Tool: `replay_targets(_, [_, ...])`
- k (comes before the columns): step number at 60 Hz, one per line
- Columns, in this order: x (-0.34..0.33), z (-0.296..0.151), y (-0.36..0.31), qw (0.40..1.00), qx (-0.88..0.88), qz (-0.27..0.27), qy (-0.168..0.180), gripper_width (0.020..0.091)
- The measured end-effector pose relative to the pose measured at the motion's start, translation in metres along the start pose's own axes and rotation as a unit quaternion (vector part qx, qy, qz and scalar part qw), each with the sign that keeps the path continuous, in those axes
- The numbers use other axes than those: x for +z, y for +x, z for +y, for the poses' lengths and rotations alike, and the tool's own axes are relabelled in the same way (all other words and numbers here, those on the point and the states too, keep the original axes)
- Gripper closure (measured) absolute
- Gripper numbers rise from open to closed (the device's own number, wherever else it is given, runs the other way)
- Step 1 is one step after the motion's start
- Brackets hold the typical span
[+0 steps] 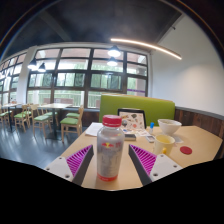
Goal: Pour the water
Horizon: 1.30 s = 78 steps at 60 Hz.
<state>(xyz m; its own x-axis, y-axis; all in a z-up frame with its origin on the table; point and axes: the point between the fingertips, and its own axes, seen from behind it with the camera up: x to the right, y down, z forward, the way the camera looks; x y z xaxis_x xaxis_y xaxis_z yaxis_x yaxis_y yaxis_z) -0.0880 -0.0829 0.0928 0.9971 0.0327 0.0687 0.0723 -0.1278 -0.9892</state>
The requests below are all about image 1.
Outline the long curved light strip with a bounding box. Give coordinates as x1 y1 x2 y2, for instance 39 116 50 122
110 37 183 61

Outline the group of green-seated wooden chairs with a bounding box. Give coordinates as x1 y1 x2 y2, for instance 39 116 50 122
0 103 85 143

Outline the small dark box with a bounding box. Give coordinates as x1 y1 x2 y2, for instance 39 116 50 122
123 133 137 141

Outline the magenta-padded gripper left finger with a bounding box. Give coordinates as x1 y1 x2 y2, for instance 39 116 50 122
44 144 95 187

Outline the light wooden dining table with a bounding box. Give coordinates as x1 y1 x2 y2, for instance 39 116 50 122
38 102 73 139

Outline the black-framed sticker picture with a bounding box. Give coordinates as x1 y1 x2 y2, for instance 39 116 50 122
117 107 148 132

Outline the large dark-framed window wall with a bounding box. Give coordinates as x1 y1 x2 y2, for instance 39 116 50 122
0 47 149 109

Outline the white ceramic bowl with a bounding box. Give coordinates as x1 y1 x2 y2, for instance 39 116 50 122
157 118 183 137

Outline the red-capped clear drink bottle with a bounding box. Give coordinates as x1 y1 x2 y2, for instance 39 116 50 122
96 114 126 183

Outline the flat round red coaster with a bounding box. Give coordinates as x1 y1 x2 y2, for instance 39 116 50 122
179 145 193 156

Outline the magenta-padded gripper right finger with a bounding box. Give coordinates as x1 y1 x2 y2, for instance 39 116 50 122
128 144 184 186

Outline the white paper sheet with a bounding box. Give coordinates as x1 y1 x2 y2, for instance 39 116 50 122
84 122 104 138

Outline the cream mug with yellow handle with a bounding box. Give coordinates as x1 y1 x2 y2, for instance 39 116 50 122
152 133 176 157

